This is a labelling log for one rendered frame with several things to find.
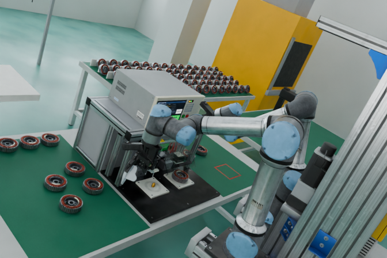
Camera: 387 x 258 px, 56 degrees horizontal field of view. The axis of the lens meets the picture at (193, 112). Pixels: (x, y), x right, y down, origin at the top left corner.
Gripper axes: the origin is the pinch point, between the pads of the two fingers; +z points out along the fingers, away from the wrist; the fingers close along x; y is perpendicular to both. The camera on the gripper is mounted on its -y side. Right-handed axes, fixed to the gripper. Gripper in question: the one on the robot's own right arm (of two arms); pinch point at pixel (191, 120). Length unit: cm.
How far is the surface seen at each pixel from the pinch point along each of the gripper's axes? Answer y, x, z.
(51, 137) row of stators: -12, -53, 70
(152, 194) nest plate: 36.8, -26.1, 20.9
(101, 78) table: -78, 52, 140
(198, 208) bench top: 53, -1, 10
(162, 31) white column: -198, 277, 237
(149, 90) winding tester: -20.6, -27.1, 2.5
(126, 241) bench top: 54, -60, 9
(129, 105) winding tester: -17.3, -28.6, 20.0
